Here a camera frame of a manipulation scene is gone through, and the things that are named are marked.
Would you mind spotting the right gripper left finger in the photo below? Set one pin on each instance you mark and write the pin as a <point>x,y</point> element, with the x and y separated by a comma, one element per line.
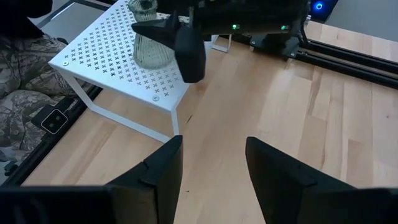
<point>164,174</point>

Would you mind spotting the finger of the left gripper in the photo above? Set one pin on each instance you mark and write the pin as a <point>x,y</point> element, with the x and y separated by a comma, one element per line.
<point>158,29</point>

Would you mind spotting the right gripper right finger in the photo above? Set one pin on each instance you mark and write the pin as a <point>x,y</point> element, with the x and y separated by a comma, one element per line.
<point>273,180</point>

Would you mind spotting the ribbed glass candlestick holder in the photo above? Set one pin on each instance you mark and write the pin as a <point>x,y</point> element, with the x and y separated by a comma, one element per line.
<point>152,56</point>

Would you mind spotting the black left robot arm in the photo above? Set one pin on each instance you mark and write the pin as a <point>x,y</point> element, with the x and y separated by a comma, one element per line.
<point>264,15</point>

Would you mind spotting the white perforated metal shelf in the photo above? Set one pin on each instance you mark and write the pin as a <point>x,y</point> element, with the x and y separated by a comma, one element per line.
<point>102,56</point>

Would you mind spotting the person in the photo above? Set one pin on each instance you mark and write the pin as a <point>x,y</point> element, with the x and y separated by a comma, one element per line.
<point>28,68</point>

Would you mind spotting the black device blue light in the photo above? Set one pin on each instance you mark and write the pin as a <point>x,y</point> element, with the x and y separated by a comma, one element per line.
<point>326,12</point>

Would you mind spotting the small black camera module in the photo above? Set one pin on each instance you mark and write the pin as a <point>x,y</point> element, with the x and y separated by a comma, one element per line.
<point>54,121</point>

